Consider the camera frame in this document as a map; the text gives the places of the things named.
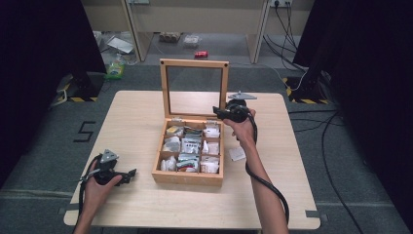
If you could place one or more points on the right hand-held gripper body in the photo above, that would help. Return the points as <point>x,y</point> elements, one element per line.
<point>237,112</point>

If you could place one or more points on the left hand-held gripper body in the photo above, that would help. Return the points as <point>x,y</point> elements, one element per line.
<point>108,157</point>

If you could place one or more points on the white square packet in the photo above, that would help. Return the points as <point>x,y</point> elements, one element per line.
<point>237,154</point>

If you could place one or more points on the wooden box with glass lid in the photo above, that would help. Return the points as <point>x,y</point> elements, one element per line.
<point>188,178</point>

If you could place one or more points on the person's right hand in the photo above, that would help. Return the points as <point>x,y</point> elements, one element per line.
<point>245,133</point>

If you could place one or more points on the person's left hand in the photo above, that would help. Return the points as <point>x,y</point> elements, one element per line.
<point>95,195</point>

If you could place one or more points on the group of assorted sachets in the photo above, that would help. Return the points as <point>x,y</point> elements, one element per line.
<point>191,146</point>

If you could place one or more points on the red drink can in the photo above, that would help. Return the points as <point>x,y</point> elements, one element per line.
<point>201,54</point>

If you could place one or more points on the stand base with hazard tape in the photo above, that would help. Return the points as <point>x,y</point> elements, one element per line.
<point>82,87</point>
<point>307,92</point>

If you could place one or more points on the clear plastic container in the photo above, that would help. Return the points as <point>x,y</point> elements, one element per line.
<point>191,41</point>

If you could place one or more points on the brown carton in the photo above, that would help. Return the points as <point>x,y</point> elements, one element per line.
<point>169,37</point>

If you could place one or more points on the clear plastic bags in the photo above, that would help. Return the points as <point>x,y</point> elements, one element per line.
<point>120,45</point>

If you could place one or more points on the white power strip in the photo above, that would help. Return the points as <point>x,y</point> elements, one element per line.
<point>281,3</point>

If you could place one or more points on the black curtain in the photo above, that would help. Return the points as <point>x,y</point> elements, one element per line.
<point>32,65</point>
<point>373,65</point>

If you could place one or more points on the white desk frame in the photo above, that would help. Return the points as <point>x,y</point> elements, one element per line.
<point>201,19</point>

